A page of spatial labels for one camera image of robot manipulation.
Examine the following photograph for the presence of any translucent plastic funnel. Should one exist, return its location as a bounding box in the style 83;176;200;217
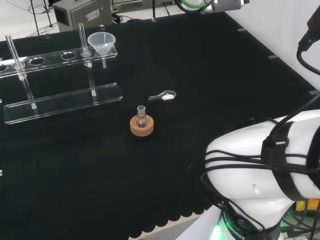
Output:
87;32;117;69

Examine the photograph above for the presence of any clear weighing funnel with powder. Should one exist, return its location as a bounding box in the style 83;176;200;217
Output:
147;90;177;102

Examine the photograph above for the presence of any clear acrylic funnel stand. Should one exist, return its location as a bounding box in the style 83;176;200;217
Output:
0;22;124;125

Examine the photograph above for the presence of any small round-bottom glass flask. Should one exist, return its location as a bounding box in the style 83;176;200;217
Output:
135;105;150;129

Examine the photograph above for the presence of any black bench cloth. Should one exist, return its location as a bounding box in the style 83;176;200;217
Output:
0;9;320;240

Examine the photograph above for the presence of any grey metal cabinet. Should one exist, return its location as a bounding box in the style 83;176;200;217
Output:
52;0;113;33

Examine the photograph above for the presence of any black tripod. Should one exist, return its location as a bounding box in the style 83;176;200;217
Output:
28;0;59;38

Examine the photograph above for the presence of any yellow stop button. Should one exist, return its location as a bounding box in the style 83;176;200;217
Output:
294;198;320;219

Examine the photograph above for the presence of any brown cork ring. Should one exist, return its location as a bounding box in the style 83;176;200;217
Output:
129;114;155;138

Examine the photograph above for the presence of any green cable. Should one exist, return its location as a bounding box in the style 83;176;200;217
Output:
179;0;216;12

